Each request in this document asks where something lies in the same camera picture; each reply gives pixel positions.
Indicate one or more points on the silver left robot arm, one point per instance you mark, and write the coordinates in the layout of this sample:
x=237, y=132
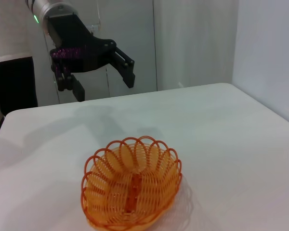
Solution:
x=53, y=7

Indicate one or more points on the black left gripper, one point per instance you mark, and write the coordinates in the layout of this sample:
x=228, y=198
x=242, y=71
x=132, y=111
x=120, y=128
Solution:
x=72, y=43

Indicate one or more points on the orange woven plastic basket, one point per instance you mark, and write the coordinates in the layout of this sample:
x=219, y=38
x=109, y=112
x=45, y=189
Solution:
x=132, y=192

